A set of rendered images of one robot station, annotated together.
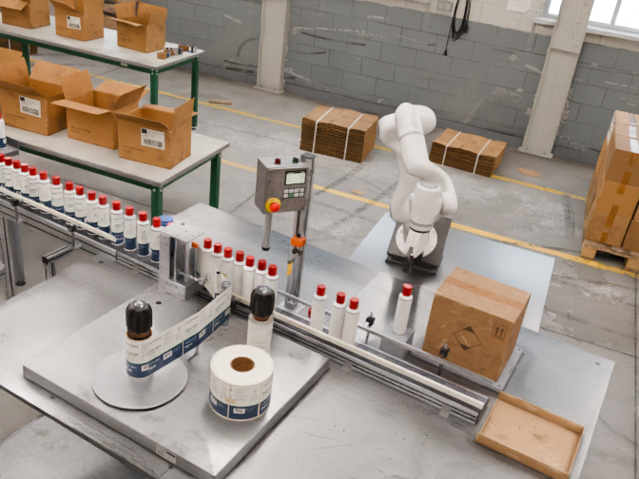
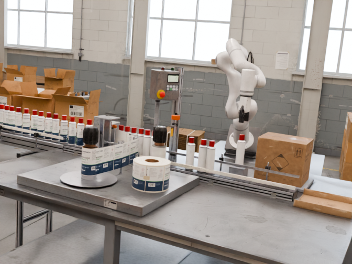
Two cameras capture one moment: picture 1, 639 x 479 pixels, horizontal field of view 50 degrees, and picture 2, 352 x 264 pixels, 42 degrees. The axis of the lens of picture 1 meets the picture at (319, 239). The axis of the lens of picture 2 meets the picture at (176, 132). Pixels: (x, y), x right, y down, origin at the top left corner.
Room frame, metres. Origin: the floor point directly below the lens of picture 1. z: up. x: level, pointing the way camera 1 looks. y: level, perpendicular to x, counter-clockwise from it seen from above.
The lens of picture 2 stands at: (-0.69, 0.09, 1.64)
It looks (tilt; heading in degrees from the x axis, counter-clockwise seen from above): 11 degrees down; 0
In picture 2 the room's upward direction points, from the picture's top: 4 degrees clockwise
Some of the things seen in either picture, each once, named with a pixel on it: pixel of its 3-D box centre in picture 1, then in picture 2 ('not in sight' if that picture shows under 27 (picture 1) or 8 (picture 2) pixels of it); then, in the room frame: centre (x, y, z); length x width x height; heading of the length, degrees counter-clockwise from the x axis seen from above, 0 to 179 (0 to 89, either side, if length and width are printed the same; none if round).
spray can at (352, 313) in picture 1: (351, 322); (210, 156); (2.07, -0.15, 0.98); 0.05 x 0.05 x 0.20
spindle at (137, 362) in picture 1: (139, 340); (89, 152); (1.74, 0.53, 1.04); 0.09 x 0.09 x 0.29
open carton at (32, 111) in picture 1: (36, 96); (3, 97); (4.10, 1.87, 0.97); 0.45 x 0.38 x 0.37; 164
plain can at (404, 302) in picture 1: (403, 309); (240, 150); (2.14, -0.34, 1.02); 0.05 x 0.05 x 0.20
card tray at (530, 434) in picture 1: (531, 433); (326, 202); (1.75, -0.78, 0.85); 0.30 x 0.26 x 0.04; 63
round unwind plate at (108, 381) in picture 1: (140, 377); (88, 178); (1.74, 0.53, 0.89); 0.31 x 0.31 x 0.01
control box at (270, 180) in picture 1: (281, 184); (165, 85); (2.33, 0.16, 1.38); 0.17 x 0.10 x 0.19; 118
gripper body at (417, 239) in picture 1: (417, 239); (245, 103); (2.14, -0.34, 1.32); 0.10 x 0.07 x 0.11; 153
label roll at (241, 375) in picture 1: (241, 382); (151, 173); (1.71, 0.19, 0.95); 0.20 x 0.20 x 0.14
